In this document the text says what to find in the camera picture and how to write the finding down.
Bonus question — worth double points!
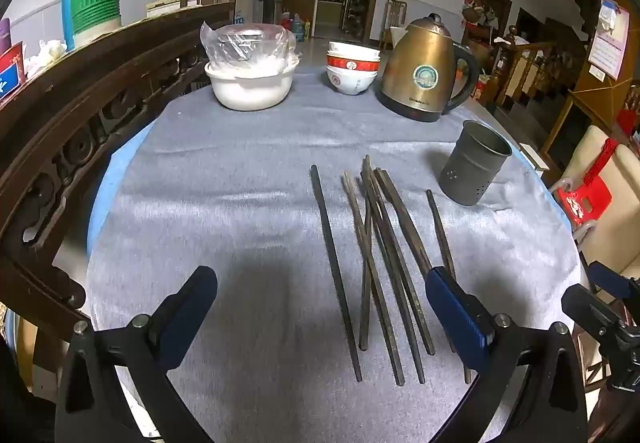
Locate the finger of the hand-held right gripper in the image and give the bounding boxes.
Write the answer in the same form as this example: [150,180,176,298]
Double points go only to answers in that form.
[561,283,640,392]
[587,261,640,303]

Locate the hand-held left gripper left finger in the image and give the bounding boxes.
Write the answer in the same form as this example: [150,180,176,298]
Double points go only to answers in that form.
[54,265,219,443]

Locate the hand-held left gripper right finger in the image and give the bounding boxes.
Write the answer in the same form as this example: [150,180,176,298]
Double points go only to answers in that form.
[425,265,590,443]

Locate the grey metal chopstick holder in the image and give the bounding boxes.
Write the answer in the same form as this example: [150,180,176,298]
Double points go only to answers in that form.
[438,120,513,207]

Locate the cream armchair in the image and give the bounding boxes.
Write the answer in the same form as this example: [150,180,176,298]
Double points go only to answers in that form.
[570,124,640,276]

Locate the red plastic stool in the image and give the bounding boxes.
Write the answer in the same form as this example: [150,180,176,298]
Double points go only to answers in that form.
[556,138,629,227]

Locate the grey tablecloth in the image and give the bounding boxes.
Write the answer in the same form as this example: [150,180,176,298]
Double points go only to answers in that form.
[85,68,583,443]

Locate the blue table cover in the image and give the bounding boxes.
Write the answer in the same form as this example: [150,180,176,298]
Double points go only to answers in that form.
[87,123,153,269]

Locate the brass-coloured electric kettle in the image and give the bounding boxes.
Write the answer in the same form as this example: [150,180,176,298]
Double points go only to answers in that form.
[375,14,480,123]

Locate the wooden stair railing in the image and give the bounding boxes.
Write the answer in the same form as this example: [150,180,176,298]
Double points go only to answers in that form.
[494,26,557,110]

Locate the white bowl with red mark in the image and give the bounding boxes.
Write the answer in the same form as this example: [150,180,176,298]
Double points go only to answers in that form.
[327,66,379,96]

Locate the red-banded white bowl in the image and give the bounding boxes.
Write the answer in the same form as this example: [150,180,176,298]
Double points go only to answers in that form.
[326,52,382,73]

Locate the white crumpled bag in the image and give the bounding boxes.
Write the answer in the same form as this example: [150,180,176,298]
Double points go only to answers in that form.
[25,39,67,79]

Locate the red and blue box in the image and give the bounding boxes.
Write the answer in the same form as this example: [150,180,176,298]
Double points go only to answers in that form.
[0,42,27,105]

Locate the wall calendar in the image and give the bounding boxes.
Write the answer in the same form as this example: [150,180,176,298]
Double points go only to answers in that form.
[587,0,630,80]

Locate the metal frame chair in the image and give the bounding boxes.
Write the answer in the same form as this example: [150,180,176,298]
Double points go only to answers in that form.
[381,0,409,50]

